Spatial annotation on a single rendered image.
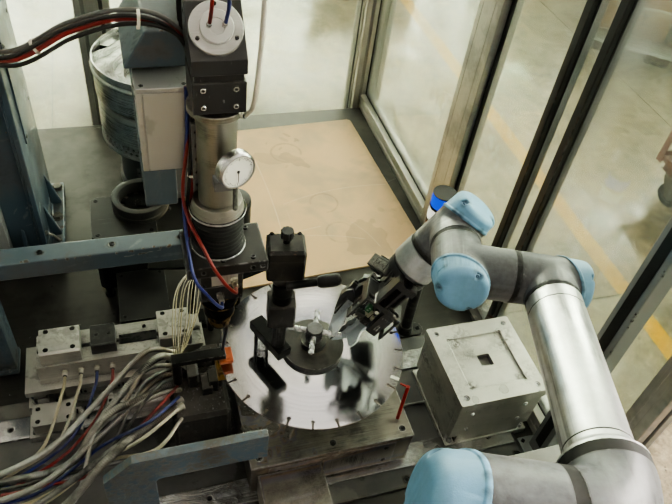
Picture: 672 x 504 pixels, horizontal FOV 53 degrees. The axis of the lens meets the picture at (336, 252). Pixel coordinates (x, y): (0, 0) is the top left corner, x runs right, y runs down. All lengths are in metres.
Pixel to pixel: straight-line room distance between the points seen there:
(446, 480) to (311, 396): 0.56
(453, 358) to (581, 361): 0.53
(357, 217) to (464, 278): 0.89
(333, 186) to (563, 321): 1.09
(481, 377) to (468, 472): 0.69
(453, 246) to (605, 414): 0.31
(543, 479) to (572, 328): 0.26
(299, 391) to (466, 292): 0.38
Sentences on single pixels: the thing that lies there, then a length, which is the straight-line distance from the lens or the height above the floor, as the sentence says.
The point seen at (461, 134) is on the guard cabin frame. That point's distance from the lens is 1.55.
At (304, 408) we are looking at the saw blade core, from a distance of 1.14.
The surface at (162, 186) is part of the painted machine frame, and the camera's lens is 1.04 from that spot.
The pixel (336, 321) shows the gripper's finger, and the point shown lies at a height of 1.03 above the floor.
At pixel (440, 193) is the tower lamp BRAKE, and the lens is 1.24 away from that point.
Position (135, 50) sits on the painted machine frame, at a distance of 0.86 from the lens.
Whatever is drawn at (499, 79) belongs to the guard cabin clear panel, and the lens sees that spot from 1.44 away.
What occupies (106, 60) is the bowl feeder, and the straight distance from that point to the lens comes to 1.71.
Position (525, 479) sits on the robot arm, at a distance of 0.65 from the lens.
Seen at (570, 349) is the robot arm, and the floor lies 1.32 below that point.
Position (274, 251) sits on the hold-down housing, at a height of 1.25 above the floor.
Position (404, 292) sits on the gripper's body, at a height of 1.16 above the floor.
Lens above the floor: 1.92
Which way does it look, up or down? 45 degrees down
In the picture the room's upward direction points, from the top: 9 degrees clockwise
